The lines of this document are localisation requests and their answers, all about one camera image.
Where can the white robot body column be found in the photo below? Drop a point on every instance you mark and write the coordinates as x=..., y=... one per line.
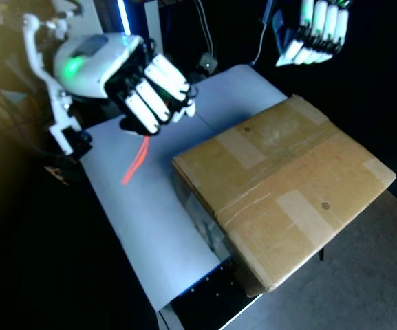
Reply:
x=95, y=17

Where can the small black camera module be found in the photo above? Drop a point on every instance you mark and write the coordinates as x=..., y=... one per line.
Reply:
x=207, y=62

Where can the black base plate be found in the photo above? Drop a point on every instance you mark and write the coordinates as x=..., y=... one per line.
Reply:
x=215, y=295

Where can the taped cardboard box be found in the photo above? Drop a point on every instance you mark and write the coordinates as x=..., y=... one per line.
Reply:
x=280, y=185

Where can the red cable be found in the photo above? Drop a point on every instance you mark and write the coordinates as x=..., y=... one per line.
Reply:
x=137, y=159

